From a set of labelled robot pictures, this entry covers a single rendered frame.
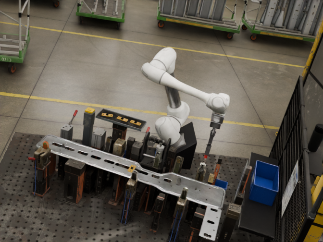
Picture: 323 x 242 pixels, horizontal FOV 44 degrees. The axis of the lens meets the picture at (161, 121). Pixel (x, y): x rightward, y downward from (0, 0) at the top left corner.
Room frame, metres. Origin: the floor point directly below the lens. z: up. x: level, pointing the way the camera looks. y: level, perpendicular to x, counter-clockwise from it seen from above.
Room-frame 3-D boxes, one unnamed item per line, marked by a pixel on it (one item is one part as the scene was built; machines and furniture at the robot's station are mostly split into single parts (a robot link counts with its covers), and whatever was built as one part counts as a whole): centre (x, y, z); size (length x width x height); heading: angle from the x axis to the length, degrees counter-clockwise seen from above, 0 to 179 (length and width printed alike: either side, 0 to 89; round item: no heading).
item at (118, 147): (2.44, 0.27, 0.89); 0.13 x 0.11 x 0.38; 170
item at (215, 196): (2.25, 0.16, 1.00); 1.38 x 0.22 x 0.02; 80
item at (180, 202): (1.98, -0.23, 0.87); 0.12 x 0.09 x 0.35; 170
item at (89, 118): (2.68, 0.56, 0.92); 0.08 x 0.08 x 0.44; 80
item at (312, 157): (2.17, -0.96, 1.46); 0.36 x 0.15 x 0.18; 170
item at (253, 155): (2.29, -0.78, 1.02); 0.90 x 0.22 x 0.03; 170
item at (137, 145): (2.46, 0.13, 0.89); 0.13 x 0.11 x 0.38; 170
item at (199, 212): (1.97, -0.36, 0.84); 0.11 x 0.10 x 0.28; 170
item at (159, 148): (2.44, 0.00, 0.94); 0.18 x 0.13 x 0.49; 80
